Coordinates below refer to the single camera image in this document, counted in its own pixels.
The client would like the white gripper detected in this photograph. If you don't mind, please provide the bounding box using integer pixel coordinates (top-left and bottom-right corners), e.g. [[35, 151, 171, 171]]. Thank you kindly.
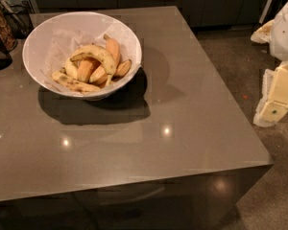
[[251, 2, 288, 127]]

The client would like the curved spotted yellow banana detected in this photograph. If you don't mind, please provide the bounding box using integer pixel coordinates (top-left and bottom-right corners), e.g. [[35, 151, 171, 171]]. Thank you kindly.
[[70, 44, 116, 85]]

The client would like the small banana at right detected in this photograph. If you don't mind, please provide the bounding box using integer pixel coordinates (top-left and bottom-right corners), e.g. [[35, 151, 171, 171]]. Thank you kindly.
[[114, 59, 132, 78]]

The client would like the orange banana at back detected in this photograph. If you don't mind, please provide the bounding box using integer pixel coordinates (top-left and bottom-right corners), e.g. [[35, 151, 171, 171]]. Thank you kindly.
[[104, 34, 121, 65]]

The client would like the orange banana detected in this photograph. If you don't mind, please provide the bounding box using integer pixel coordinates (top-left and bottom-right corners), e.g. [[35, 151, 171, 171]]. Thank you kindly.
[[77, 58, 100, 82], [104, 34, 121, 65], [89, 65, 108, 85]]

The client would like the orange banana lower middle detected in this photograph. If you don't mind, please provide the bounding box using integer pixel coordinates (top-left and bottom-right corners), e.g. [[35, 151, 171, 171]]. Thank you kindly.
[[89, 65, 108, 85]]

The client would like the orange banana in middle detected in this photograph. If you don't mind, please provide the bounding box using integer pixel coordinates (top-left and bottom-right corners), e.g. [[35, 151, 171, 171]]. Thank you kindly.
[[77, 58, 100, 82]]

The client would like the spotted banana at front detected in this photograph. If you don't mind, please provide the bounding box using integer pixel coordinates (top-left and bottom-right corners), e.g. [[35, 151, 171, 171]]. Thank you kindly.
[[52, 71, 100, 93]]

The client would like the pale banana at left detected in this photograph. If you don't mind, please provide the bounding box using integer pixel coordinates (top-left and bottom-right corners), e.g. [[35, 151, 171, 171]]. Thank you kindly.
[[64, 59, 78, 79]]

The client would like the white ceramic bowl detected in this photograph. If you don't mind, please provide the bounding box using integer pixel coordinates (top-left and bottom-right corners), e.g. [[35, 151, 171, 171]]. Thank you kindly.
[[22, 11, 142, 100]]

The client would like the patterned brown jar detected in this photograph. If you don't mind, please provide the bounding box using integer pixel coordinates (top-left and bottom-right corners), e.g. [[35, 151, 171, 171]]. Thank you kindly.
[[0, 9, 17, 52]]

